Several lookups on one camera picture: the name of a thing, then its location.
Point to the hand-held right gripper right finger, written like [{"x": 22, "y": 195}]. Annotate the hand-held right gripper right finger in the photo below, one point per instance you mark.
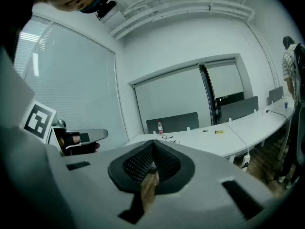
[{"x": 209, "y": 194}]

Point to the wide white roller blind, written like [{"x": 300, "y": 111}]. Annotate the wide white roller blind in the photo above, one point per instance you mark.
[{"x": 171, "y": 99}]

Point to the grey desk divider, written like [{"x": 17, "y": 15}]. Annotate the grey desk divider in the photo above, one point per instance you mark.
[
  {"x": 276, "y": 95},
  {"x": 239, "y": 109},
  {"x": 178, "y": 121}
]

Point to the clear bottle with red label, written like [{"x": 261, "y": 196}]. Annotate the clear bottle with red label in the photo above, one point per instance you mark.
[{"x": 160, "y": 128}]

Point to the narrow white roller blind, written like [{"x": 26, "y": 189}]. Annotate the narrow white roller blind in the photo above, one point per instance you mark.
[{"x": 225, "y": 79}]

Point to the white ceiling pipe run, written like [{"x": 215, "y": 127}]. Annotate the white ceiling pipe run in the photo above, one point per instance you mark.
[{"x": 181, "y": 9}]

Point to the blue cup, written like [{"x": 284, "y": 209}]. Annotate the blue cup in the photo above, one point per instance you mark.
[{"x": 286, "y": 105}]

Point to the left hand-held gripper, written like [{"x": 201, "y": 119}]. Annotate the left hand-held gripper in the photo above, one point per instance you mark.
[{"x": 38, "y": 120}]

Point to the black head-mounted camera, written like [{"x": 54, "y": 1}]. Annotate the black head-mounted camera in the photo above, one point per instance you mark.
[{"x": 106, "y": 7}]

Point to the white power strip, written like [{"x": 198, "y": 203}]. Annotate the white power strip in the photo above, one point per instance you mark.
[{"x": 246, "y": 160}]

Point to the white window blinds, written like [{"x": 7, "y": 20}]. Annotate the white window blinds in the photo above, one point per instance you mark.
[{"x": 71, "y": 85}]

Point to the yellow card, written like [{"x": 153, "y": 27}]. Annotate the yellow card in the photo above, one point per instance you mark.
[{"x": 219, "y": 132}]

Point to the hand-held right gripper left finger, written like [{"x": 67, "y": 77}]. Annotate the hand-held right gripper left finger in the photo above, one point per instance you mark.
[{"x": 90, "y": 190}]

